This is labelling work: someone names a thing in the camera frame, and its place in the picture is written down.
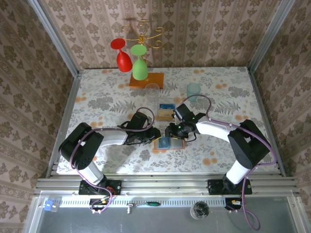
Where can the teal textured plastic cup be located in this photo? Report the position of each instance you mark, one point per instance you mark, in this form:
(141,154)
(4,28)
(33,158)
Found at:
(193,88)

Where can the small wooden card box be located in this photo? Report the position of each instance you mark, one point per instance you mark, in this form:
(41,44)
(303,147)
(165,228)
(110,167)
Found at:
(167,100)

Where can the blue credit card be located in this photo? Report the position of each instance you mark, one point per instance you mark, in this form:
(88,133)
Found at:
(167,106)

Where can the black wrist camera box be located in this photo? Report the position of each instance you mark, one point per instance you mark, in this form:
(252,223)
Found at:
(140,120)
(183,112)

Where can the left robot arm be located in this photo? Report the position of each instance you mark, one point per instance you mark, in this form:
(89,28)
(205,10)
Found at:
(82,150)

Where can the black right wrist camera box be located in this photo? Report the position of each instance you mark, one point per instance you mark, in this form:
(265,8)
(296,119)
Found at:
(183,112)

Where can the aluminium side rail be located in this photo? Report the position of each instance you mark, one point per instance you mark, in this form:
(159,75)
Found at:
(70,104)
(264,114)

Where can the green wine glass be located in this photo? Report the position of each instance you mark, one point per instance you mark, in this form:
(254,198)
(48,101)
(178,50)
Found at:
(139,70)

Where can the black wiring connector board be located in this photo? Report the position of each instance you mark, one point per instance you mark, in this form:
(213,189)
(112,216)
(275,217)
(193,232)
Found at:
(233,204)
(99,204)

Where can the aluminium frame post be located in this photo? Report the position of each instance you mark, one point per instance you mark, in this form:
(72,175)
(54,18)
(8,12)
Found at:
(269,36)
(56,38)

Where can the floral patterned tablecloth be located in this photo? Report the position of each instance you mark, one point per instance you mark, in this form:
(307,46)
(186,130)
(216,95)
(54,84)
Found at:
(116,97)

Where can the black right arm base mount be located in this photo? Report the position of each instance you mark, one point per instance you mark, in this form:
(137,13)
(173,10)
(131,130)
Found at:
(213,187)

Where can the orange framed card tray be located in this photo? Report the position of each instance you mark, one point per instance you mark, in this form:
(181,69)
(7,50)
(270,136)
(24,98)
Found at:
(178,145)

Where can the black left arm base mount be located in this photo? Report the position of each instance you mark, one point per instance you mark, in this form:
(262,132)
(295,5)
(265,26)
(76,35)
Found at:
(114,185)

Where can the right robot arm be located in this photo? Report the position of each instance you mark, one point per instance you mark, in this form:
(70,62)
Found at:
(250,145)

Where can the gold credit card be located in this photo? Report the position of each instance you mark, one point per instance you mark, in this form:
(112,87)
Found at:
(165,115)

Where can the clear plastic cup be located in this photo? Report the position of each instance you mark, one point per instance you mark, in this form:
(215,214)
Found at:
(152,91)

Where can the orange wooden rack base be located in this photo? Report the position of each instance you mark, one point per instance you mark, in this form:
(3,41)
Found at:
(155,81)

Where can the grey metal shelf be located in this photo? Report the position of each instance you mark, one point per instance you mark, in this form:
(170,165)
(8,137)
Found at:
(158,223)

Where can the blue plastic connector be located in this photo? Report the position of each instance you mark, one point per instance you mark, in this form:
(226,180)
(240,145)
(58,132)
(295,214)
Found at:
(49,205)

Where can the aluminium front rail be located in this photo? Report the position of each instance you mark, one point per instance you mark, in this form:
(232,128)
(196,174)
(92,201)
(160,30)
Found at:
(170,187)

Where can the red wine glass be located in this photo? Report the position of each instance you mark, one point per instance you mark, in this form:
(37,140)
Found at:
(124,61)

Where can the clear round glass jar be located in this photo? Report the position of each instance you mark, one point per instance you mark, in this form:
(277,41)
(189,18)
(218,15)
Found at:
(199,210)

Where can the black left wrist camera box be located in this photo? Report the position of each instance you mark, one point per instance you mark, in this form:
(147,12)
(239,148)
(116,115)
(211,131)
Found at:
(140,120)

